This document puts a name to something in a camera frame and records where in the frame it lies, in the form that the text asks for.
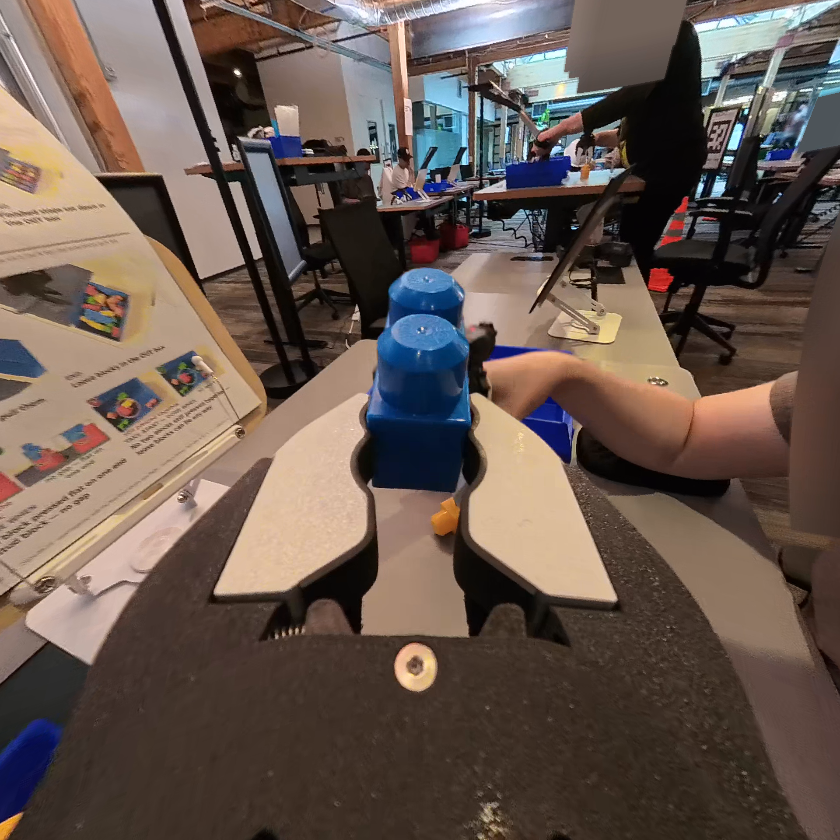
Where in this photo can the person's right hand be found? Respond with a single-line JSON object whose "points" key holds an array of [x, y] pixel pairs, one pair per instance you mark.
{"points": [[525, 384]]}

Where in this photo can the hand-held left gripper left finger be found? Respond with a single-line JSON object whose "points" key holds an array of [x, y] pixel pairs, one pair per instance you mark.
{"points": [[302, 518]]}

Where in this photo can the yellow one-stud toy block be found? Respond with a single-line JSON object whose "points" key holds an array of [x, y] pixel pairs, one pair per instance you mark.
{"points": [[445, 518]]}

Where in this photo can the black office chair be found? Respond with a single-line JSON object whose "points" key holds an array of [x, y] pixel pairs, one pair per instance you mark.
{"points": [[709, 256], [361, 256]]}

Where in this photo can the black framed dark panel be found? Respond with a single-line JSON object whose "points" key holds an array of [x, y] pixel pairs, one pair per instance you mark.
{"points": [[151, 223]]}

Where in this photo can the small blue storage box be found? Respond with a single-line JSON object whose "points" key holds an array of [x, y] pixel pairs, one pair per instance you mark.
{"points": [[285, 145]]}

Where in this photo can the orange traffic cone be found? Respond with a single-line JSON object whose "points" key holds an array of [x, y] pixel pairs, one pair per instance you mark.
{"points": [[676, 229]]}

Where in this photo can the black framed standing whiteboard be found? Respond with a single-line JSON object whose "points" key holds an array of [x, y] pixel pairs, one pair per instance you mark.
{"points": [[272, 210]]}

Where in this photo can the red plastic bin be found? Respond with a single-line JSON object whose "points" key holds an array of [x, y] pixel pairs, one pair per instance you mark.
{"points": [[424, 251], [454, 237]]}

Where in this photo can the person's right forearm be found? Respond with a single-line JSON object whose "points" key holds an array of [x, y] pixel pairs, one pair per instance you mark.
{"points": [[656, 426]]}

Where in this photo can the blue two-stud toy block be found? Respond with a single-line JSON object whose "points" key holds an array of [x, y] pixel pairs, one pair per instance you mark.
{"points": [[420, 439]]}

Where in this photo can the white board stand base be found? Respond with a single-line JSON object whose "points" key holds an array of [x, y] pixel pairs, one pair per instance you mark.
{"points": [[79, 623]]}

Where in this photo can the tablet on white stand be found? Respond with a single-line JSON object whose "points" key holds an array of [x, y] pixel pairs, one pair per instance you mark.
{"points": [[587, 327]]}

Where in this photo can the black framed marker sign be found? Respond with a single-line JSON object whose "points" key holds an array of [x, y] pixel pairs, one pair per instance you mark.
{"points": [[722, 138]]}

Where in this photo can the wooden instruction board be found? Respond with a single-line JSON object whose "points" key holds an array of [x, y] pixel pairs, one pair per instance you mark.
{"points": [[98, 328]]}

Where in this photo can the black pole stand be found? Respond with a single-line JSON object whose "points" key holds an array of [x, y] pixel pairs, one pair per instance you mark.
{"points": [[289, 380]]}

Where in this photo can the black round pad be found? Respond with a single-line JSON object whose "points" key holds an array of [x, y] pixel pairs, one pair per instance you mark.
{"points": [[656, 485]]}

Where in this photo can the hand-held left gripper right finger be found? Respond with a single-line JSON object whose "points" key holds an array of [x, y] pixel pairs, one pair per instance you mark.
{"points": [[531, 518]]}

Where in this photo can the blue plastic bin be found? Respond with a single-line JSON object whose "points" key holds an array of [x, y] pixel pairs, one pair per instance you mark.
{"points": [[29, 768], [535, 174], [551, 426]]}

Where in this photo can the wooden standing desk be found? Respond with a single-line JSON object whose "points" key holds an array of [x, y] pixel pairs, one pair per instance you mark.
{"points": [[210, 169]]}

